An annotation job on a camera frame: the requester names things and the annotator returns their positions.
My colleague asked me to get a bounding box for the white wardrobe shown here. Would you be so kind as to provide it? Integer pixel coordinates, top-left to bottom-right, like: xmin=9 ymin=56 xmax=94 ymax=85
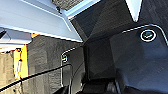
xmin=51 ymin=0 xmax=102 ymax=20

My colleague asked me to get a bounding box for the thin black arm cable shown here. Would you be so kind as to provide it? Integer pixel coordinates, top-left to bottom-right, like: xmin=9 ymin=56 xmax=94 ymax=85
xmin=0 ymin=64 xmax=73 ymax=93

